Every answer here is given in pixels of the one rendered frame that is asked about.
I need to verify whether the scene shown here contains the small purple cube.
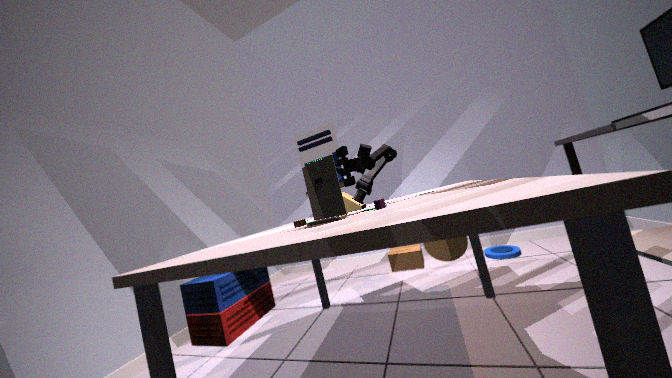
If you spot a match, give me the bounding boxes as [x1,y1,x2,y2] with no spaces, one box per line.
[374,198,386,210]

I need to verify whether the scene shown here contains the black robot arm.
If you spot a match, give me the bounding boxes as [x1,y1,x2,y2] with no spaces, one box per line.
[349,144,397,204]

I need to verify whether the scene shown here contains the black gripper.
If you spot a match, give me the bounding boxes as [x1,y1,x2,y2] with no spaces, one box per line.
[335,146,356,187]

